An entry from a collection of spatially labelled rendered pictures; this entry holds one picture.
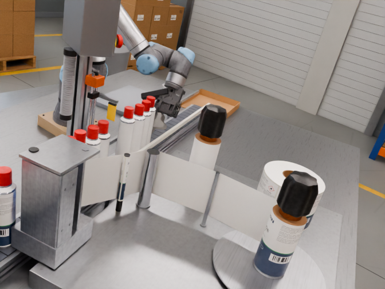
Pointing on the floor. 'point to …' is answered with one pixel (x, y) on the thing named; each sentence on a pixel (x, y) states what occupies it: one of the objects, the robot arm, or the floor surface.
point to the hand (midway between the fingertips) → (149, 130)
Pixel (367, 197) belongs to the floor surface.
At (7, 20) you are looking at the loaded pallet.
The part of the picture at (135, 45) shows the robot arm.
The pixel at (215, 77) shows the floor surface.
